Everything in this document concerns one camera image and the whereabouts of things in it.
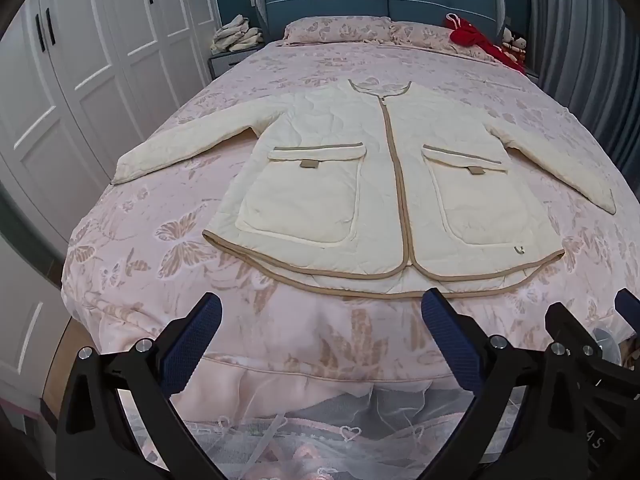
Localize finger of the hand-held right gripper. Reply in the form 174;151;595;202
544;301;601;356
614;288;640;336

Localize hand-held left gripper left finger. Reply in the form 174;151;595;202
54;291;224;480

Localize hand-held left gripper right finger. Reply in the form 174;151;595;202
421;287;594;480

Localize cream quilted jacket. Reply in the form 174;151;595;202
111;78;618;301

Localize pile of beige clothes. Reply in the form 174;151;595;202
210;16;264;55

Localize pink floral bedspread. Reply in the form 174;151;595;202
60;39;640;411

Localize white lace bed skirt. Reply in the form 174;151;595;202
115;385;526;480

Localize grey curtain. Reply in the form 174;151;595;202
527;0;640;171

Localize grey nightstand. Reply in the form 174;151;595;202
207;42;266;81

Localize white wardrobe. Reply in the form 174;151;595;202
0;0;222;246

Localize small stuffed toys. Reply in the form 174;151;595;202
500;26;529;57

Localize red cloth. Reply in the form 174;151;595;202
442;12;526;73

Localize pink floral pillow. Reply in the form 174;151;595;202
390;21;501;61
282;16;396;47

